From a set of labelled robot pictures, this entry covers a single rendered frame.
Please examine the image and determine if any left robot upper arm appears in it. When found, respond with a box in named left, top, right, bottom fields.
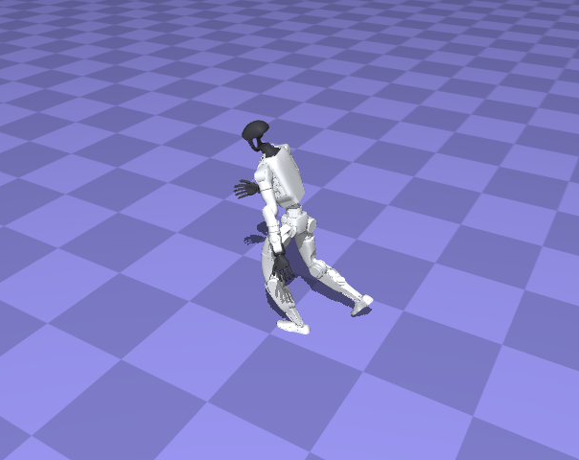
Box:
left=254, top=164, right=278, bottom=217

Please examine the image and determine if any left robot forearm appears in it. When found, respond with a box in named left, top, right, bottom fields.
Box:
left=262, top=207, right=283, bottom=253

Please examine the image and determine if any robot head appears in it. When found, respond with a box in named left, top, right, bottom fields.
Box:
left=242, top=121, right=280, bottom=159

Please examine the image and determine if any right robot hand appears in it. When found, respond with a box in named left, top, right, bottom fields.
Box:
left=234, top=180, right=261, bottom=199

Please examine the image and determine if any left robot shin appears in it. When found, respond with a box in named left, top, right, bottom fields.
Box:
left=265, top=279, right=304, bottom=328

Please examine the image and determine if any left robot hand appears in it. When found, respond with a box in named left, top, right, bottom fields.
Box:
left=272, top=243, right=295, bottom=282

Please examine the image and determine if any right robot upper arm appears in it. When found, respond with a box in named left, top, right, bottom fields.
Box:
left=275, top=144, right=300, bottom=174

